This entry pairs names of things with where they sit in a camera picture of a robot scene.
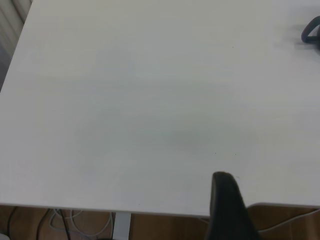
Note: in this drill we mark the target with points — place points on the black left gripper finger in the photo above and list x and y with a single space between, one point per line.
227 212

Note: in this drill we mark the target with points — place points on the dark grey ceramic mug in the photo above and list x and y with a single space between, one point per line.
306 33

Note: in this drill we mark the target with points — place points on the white table leg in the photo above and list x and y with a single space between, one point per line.
122 227

